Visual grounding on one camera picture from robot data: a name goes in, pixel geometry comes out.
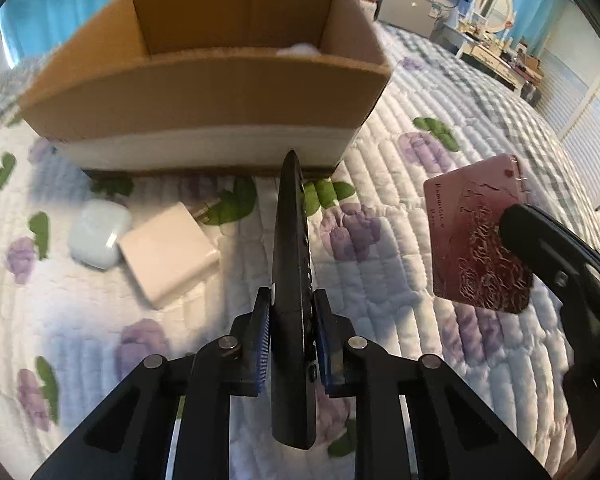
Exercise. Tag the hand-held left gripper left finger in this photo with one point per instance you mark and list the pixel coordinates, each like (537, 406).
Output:
(261, 340)

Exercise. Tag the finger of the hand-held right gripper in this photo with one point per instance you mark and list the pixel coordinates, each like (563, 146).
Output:
(540, 240)

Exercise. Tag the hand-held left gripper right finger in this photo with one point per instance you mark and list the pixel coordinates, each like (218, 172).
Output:
(325, 345)

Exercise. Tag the black remote control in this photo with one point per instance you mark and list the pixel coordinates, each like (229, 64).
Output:
(291, 305)

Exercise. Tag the pink embossed box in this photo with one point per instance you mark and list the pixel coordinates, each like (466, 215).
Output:
(477, 232)

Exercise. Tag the cardboard box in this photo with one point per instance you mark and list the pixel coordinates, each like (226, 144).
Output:
(205, 80)

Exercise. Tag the white power adapter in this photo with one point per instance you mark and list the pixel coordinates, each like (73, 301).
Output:
(170, 255)

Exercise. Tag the floral quilted blanket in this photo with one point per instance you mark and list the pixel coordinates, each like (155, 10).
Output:
(410, 170)

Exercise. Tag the white dressing table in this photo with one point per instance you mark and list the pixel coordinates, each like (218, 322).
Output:
(495, 57)

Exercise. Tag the white earbuds case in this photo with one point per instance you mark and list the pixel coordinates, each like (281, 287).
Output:
(99, 233)

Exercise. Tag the oval vanity mirror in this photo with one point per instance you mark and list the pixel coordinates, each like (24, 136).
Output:
(492, 2)

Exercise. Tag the grey cabinet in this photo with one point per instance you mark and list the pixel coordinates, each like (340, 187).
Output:
(407, 10)

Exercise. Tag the white object in box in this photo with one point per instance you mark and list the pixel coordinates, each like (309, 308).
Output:
(297, 50)

